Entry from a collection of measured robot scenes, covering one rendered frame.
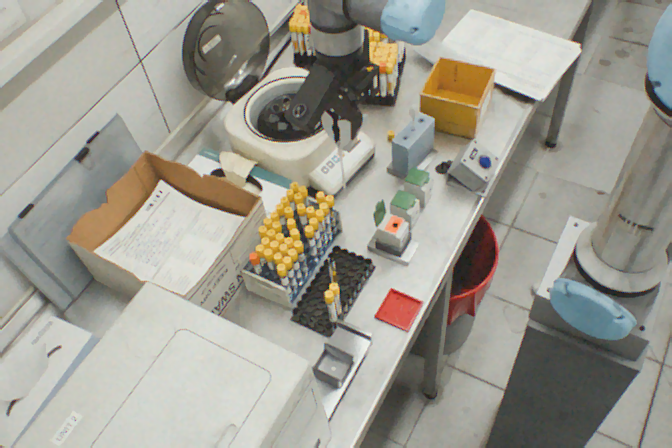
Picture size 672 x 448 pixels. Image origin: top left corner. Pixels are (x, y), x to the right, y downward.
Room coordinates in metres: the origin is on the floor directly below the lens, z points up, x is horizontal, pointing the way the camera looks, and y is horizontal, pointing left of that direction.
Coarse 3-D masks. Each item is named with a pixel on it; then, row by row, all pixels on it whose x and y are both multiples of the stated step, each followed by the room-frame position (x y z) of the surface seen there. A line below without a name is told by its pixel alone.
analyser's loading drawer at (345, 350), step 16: (336, 336) 0.52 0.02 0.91; (352, 336) 0.51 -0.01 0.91; (368, 336) 0.50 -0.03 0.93; (336, 352) 0.47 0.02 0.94; (352, 352) 0.48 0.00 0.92; (320, 368) 0.46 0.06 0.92; (336, 368) 0.46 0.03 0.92; (352, 368) 0.45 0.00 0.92; (320, 384) 0.43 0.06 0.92; (336, 384) 0.42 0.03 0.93; (336, 400) 0.40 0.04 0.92
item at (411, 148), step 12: (420, 120) 0.95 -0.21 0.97; (432, 120) 0.94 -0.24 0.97; (408, 132) 0.92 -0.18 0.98; (420, 132) 0.91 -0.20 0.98; (432, 132) 0.94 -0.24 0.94; (396, 144) 0.89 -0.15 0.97; (408, 144) 0.88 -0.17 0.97; (420, 144) 0.91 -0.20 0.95; (432, 144) 0.94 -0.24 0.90; (396, 156) 0.89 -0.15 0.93; (408, 156) 0.87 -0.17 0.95; (420, 156) 0.91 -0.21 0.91; (432, 156) 0.92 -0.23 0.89; (396, 168) 0.89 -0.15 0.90; (408, 168) 0.88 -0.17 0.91; (420, 168) 0.89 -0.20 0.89
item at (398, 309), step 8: (392, 288) 0.61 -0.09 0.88; (392, 296) 0.60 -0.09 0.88; (400, 296) 0.60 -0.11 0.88; (408, 296) 0.59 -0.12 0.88; (384, 304) 0.59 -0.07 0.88; (392, 304) 0.58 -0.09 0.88; (400, 304) 0.58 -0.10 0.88; (408, 304) 0.58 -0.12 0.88; (416, 304) 0.58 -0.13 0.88; (376, 312) 0.57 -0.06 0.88; (384, 312) 0.57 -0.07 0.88; (392, 312) 0.57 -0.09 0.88; (400, 312) 0.56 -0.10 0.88; (408, 312) 0.56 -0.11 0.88; (416, 312) 0.56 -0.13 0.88; (384, 320) 0.55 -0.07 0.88; (392, 320) 0.55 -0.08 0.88; (400, 320) 0.55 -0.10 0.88; (408, 320) 0.55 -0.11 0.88; (400, 328) 0.53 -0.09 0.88; (408, 328) 0.53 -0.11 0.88
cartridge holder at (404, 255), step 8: (376, 232) 0.74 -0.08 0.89; (408, 232) 0.72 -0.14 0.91; (376, 240) 0.71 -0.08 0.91; (408, 240) 0.70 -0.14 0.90; (416, 240) 0.71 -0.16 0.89; (368, 248) 0.71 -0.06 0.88; (376, 248) 0.70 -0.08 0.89; (384, 248) 0.69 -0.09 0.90; (392, 248) 0.68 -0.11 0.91; (400, 248) 0.68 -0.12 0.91; (408, 248) 0.69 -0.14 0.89; (416, 248) 0.69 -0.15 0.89; (392, 256) 0.68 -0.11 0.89; (400, 256) 0.67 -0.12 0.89; (408, 256) 0.68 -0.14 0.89; (408, 264) 0.66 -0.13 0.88
